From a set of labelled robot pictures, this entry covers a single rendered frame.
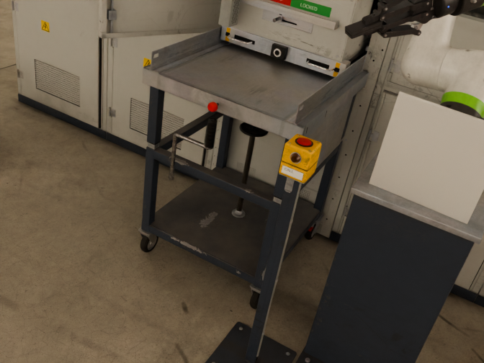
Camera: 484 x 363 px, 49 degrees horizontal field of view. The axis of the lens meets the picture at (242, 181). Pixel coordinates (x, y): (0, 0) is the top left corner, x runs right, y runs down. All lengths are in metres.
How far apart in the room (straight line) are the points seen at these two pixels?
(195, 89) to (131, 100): 1.15
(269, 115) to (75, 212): 1.22
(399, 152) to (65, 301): 1.34
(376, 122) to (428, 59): 0.67
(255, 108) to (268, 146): 0.85
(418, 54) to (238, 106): 0.57
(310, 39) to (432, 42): 0.55
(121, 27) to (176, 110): 0.67
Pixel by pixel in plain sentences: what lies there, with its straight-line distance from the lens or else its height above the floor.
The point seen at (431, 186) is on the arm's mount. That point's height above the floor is 0.82.
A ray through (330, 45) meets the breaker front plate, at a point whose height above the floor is 0.97.
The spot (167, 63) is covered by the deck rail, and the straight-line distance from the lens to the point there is 1.98.
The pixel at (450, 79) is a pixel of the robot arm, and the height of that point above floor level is 1.07.
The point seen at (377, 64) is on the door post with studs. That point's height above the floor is 0.89.
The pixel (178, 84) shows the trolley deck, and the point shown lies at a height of 0.84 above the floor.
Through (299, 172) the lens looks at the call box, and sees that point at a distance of 1.45.
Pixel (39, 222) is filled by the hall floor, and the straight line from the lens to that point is 2.55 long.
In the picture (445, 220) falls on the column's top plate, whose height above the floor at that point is 0.75.
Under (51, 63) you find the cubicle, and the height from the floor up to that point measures 0.34.
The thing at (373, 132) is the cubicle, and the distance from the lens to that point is 2.33.
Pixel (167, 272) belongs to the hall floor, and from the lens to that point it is 2.29.
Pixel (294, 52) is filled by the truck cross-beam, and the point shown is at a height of 0.91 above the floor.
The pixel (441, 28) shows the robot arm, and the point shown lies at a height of 1.19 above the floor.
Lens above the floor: 1.55
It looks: 32 degrees down
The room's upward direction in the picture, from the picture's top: 10 degrees clockwise
